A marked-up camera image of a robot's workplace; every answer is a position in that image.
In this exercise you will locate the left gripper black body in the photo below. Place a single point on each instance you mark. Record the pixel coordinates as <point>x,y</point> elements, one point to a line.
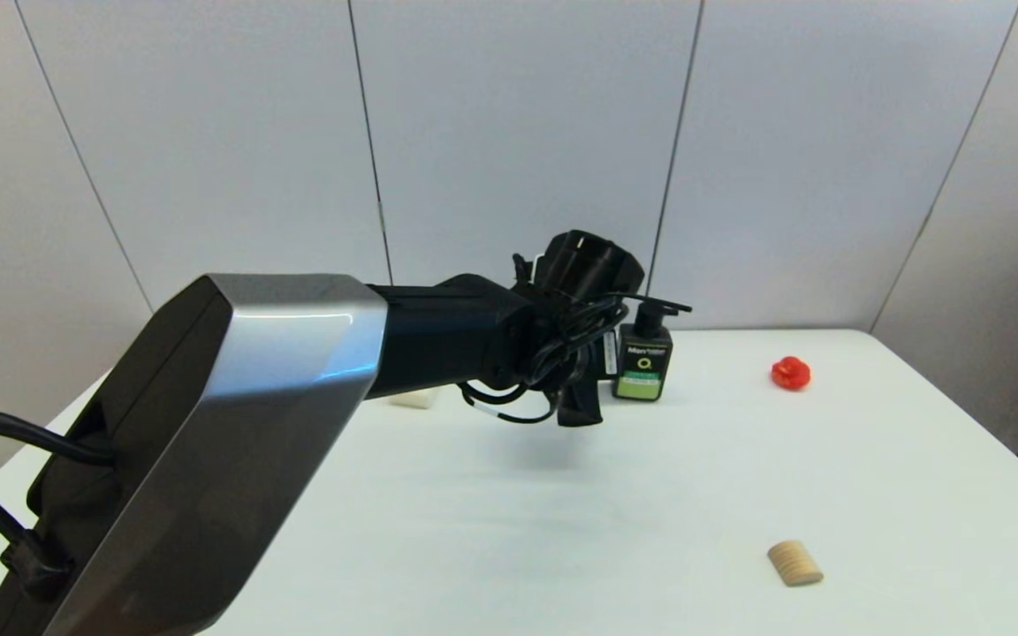
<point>593,358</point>

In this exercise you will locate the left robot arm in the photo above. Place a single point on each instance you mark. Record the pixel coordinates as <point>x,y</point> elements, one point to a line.
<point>253,424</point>

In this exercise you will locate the black green pump bottle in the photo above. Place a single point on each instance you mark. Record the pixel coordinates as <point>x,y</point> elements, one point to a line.
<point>641,384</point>

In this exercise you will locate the white soap bar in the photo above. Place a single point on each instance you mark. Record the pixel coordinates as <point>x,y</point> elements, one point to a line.
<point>416,402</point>

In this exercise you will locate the red pepper toy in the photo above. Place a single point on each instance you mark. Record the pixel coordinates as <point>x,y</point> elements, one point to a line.
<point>790,375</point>

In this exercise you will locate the wooden half cylinder block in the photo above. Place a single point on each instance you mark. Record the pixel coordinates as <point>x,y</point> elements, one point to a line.
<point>795,564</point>

